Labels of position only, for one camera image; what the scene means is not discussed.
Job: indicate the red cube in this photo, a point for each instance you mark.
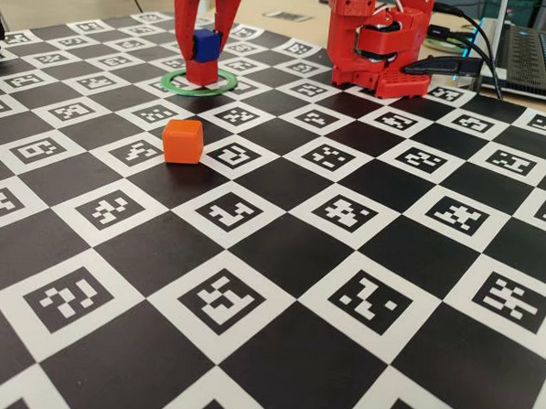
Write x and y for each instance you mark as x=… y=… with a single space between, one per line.
x=203 y=72

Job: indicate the blue cube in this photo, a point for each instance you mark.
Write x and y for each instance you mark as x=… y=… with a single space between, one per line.
x=207 y=46

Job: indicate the black white marker checkerboard mat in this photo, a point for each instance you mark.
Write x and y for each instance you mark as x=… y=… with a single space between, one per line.
x=293 y=352

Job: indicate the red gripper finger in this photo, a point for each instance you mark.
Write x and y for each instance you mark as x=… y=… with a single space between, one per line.
x=184 y=21
x=230 y=5

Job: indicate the white table leg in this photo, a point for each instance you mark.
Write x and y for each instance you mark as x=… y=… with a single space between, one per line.
x=206 y=6

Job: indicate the green background object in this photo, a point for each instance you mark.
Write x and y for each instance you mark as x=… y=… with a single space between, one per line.
x=521 y=7

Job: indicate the red robot arm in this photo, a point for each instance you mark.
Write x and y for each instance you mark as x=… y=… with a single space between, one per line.
x=349 y=57

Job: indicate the silver laptop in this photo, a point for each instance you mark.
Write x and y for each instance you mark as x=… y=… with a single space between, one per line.
x=537 y=58

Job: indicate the orange cube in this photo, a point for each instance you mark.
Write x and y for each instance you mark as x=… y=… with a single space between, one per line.
x=182 y=142

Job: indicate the black wedge shaped power plug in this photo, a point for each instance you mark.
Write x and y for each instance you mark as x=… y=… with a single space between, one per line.
x=445 y=66

